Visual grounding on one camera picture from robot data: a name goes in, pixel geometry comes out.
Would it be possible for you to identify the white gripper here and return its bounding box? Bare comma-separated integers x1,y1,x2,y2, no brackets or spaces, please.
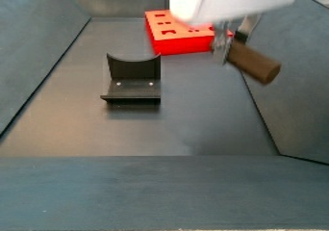
169,0,294,65

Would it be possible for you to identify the brown hexagonal peg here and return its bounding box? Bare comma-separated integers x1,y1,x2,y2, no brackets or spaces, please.
227,39,280,85

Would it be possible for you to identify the dark grey curved holder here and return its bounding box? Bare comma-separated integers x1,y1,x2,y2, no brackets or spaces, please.
100,55,160,103

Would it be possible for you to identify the red shape-sorter block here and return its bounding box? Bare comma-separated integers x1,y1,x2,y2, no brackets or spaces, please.
145,10,213,55

